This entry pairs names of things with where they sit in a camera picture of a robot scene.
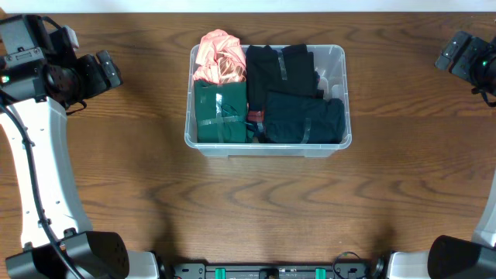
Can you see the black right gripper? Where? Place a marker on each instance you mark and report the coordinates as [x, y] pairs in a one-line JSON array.
[[470, 68]]

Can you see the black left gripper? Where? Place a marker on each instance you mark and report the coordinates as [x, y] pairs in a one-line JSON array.
[[108, 69]]

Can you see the pink printed shirt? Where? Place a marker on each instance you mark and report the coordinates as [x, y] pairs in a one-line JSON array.
[[220, 59]]

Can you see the dark green shirt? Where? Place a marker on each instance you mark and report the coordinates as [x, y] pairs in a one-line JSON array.
[[220, 112]]

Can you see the red navy plaid shirt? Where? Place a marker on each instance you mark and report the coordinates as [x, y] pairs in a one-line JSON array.
[[255, 122]]

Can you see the black cloth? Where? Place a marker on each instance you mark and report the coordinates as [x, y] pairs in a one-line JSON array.
[[289, 70]]

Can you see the dark navy cloth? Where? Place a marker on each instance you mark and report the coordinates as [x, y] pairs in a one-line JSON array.
[[300, 120]]

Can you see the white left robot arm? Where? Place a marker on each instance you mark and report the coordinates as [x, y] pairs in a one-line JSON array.
[[43, 82]]

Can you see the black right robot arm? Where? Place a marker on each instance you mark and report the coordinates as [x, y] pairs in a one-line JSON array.
[[449, 257]]

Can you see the clear plastic storage bin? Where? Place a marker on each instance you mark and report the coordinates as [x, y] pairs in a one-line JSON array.
[[330, 64]]

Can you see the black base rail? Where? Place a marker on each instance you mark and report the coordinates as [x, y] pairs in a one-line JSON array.
[[354, 269]]

